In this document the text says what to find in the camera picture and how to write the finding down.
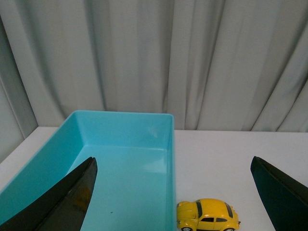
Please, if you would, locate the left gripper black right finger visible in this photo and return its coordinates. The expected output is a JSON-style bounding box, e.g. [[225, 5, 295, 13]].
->
[[250, 156, 308, 231]]

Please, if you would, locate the turquoise plastic storage bin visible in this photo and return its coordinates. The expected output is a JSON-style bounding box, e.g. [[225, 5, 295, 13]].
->
[[0, 111, 176, 231]]

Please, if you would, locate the yellow beetle toy car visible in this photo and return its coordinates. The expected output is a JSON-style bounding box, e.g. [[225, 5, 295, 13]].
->
[[177, 198, 241, 231]]

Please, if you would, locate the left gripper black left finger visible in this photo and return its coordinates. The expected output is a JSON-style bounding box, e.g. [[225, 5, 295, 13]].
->
[[0, 157, 98, 231]]

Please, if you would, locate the grey pleated curtain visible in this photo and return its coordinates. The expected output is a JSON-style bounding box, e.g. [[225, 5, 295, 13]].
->
[[0, 0, 308, 159]]

